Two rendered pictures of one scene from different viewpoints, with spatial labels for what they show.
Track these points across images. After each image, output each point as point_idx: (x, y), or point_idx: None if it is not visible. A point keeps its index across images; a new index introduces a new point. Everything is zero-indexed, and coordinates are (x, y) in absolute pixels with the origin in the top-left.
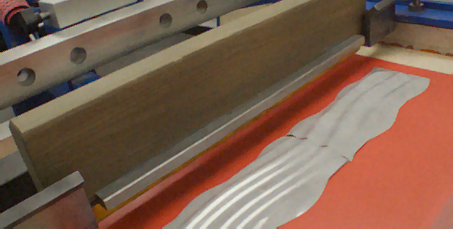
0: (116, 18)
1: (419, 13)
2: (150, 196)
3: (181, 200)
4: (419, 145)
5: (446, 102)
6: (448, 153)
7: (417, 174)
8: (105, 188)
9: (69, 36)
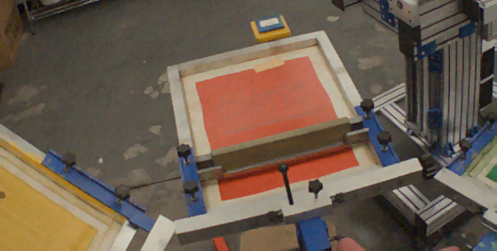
0: (301, 192)
1: (191, 160)
2: (327, 151)
3: None
4: (258, 136)
5: (232, 144)
6: (256, 131)
7: (269, 130)
8: None
9: (325, 185)
